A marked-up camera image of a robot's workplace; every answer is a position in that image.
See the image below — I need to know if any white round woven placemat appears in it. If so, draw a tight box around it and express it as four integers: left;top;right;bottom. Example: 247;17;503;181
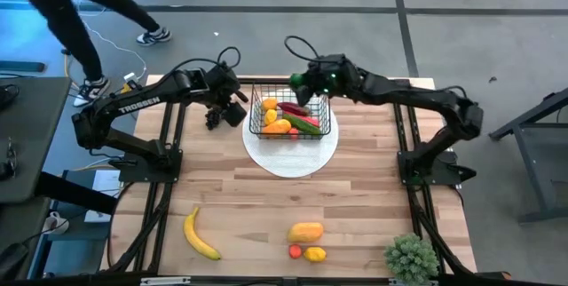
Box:
241;94;340;179

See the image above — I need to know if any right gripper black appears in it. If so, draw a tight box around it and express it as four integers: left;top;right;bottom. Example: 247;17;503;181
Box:
292;53;363;108

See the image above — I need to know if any black wire basket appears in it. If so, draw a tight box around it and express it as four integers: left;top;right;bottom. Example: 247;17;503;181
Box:
248;82;333;140

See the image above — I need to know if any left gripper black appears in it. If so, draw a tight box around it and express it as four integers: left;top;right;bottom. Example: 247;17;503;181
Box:
216;99;249;129

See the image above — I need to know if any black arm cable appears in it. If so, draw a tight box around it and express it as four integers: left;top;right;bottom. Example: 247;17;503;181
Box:
283;35;338;65
167;45;243;78

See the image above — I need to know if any dark red pepper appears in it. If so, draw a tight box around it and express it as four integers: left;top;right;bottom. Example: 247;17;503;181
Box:
277;101;311;117

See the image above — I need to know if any white floor cable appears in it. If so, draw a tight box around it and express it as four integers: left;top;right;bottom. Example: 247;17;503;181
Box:
77;8;148;83

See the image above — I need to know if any black aluminium frame rail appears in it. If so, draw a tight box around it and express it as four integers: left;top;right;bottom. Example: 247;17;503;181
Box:
8;270;568;286
237;76;412;87

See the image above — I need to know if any green cucumber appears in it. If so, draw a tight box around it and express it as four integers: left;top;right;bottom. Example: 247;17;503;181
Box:
282;113;322;136

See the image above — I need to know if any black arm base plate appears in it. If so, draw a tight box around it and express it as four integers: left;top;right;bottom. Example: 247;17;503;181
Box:
118;147;184;184
397;148;478;187

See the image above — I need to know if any black aluminium side frame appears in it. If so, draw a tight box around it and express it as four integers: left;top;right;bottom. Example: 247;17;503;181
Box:
392;79;511;278
99;101;185;274

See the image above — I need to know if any black metal table frame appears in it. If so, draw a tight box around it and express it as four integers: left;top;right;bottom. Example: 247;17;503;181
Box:
487;85;568;225

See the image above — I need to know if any person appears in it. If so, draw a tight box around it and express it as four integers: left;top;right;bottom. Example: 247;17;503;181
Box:
0;0;173;108

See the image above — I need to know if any small green artificial plant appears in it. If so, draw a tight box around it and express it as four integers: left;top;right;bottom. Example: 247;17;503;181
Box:
383;233;440;285

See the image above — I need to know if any white paper box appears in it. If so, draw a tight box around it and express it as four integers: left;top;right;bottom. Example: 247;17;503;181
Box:
83;169;123;224

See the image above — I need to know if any yellow banana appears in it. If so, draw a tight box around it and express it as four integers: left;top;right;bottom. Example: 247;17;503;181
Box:
183;206;222;261

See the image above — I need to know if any person's shoe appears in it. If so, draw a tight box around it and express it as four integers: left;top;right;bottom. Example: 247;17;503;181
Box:
136;26;173;47
73;75;112;108

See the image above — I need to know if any white mug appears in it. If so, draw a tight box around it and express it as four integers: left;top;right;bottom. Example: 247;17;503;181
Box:
42;211;70;235

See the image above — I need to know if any bright red chili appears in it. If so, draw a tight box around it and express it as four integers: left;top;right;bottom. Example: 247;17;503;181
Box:
283;110;320;128

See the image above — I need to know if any orange-yellow mango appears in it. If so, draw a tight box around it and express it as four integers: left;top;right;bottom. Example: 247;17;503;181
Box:
261;118;293;136
286;221;325;244

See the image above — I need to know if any silver aluminium bracket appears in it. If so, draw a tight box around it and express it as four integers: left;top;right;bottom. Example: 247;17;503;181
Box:
140;276;192;286

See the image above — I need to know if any dark grape bunch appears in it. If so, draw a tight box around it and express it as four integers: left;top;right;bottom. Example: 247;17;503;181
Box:
204;107;223;131

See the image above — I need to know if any black desk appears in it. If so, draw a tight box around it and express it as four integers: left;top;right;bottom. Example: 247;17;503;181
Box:
0;75;73;205

